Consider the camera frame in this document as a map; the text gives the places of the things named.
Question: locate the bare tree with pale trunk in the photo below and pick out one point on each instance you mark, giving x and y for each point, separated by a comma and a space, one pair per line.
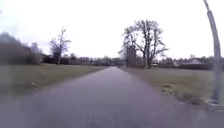
59, 50

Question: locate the grey asphalt path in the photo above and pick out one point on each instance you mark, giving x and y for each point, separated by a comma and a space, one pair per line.
110, 96

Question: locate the large bare tree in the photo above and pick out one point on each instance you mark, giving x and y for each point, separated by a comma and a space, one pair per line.
148, 50

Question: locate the grass field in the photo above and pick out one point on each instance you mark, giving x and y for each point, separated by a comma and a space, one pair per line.
176, 81
40, 75

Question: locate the grey pole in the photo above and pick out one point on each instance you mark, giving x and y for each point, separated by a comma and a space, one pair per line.
216, 56

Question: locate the pale building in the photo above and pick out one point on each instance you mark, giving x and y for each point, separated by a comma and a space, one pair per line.
193, 62

